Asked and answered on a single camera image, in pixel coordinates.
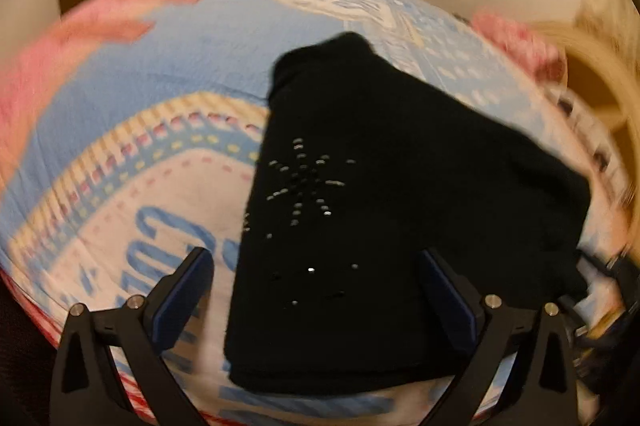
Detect cream wooden headboard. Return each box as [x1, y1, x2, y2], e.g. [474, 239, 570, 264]
[534, 17, 640, 147]

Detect blue polka dot blanket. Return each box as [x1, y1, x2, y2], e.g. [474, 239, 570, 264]
[0, 0, 632, 426]

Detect pink floral folded blanket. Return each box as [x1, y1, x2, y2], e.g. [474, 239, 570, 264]
[471, 11, 567, 83]

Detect black trousers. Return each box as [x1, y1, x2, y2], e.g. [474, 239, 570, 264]
[224, 32, 591, 397]

